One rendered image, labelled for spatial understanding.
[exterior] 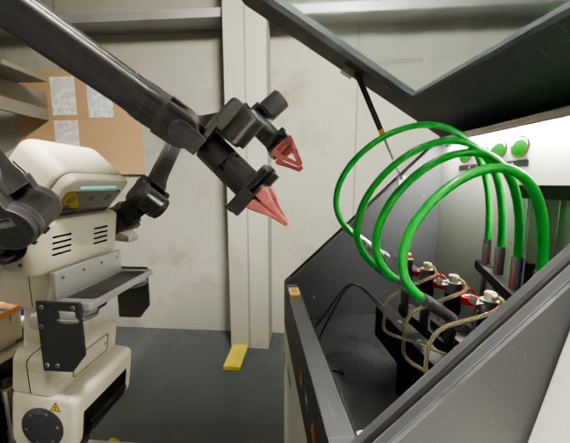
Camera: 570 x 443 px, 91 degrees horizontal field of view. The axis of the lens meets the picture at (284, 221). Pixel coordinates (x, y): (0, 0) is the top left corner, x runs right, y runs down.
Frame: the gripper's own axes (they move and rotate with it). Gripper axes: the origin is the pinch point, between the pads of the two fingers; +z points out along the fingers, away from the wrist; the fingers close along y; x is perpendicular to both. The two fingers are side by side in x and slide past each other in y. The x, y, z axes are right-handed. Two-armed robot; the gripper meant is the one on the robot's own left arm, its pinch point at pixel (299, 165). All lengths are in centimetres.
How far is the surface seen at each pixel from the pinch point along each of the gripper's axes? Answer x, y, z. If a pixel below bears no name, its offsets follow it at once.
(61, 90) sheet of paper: 70, 128, -214
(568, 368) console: 2, -39, 47
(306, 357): 28.7, -15.1, 32.8
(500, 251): -14.9, -10.4, 45.7
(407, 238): 2.3, -32.6, 26.3
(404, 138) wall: -98, 145, 7
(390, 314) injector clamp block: 10.4, -1.8, 42.4
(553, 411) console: 6, -38, 49
